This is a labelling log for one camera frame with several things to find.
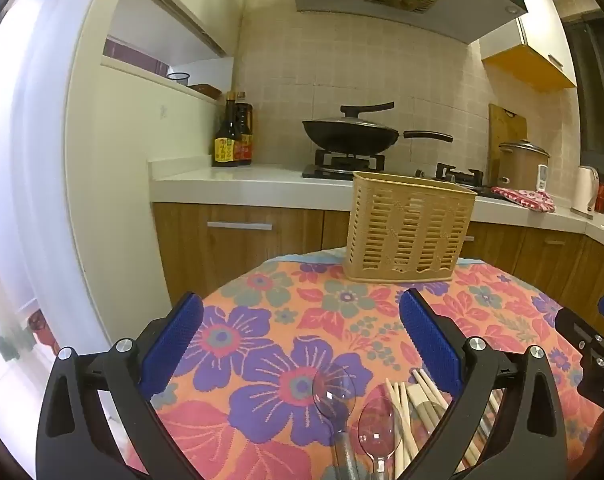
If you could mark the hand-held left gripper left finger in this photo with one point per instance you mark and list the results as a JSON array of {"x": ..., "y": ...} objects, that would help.
[{"x": 174, "y": 340}]

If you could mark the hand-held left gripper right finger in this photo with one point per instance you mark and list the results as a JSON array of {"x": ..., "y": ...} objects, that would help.
[{"x": 431, "y": 340}]

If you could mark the pile of cream chopsticks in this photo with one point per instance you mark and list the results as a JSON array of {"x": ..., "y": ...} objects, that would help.
[{"x": 421, "y": 410}]

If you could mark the clear plastic spoon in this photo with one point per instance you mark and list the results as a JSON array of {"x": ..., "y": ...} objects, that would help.
[
  {"x": 334, "y": 392},
  {"x": 379, "y": 430}
]

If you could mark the tan slotted plastic utensil basket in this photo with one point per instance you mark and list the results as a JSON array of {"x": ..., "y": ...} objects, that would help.
[{"x": 406, "y": 230}]

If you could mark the wooden base cabinet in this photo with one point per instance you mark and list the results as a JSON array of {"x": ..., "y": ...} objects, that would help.
[{"x": 232, "y": 265}]

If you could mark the floral orange tablecloth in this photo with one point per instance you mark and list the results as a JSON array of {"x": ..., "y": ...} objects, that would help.
[{"x": 282, "y": 320}]

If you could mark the small red container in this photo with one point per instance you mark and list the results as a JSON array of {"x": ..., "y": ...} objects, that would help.
[{"x": 603, "y": 197}]

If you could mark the white electric kettle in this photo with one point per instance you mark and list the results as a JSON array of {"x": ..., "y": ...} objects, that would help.
[{"x": 584, "y": 190}]

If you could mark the red plastic item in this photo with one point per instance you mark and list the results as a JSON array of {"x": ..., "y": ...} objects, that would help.
[{"x": 42, "y": 330}]

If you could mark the red patterned cloth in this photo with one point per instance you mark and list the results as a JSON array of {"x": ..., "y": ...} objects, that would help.
[{"x": 526, "y": 197}]

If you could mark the light blue undercloth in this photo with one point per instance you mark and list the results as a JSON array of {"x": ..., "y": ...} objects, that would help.
[{"x": 322, "y": 256}]

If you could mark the small white timer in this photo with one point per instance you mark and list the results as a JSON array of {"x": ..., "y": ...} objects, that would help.
[{"x": 542, "y": 177}]

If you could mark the brown rice cooker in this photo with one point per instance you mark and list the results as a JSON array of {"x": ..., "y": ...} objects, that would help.
[{"x": 521, "y": 167}]

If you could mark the white kitchen countertop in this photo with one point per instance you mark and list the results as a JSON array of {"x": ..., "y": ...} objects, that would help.
[{"x": 242, "y": 182}]

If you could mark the black gas stove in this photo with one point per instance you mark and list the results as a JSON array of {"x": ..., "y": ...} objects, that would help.
[{"x": 342, "y": 166}]

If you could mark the wooden cutting board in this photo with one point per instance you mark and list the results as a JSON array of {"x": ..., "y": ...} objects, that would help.
[{"x": 504, "y": 130}]

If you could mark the tall dark soy sauce bottle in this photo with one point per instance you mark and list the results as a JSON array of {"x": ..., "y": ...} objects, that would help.
[{"x": 225, "y": 135}]

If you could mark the dark red-label sauce bottle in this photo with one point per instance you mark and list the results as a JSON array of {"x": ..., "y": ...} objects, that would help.
[{"x": 244, "y": 135}]

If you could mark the black wok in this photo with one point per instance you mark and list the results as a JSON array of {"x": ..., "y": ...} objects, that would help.
[{"x": 352, "y": 137}]

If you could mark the dark window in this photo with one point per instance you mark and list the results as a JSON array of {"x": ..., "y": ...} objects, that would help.
[{"x": 599, "y": 85}]

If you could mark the black wok lid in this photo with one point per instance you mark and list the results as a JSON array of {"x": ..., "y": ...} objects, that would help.
[{"x": 354, "y": 116}]

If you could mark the dark brown tray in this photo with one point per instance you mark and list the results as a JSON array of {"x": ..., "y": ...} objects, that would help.
[{"x": 206, "y": 90}]

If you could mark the steel range hood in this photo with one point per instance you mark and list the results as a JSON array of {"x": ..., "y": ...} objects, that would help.
[{"x": 391, "y": 5}]

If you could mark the cream and orange wall cabinet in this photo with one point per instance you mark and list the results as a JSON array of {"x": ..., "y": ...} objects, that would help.
[{"x": 536, "y": 55}]

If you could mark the white open wall shelf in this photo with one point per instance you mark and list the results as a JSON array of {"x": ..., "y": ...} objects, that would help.
[{"x": 147, "y": 25}]

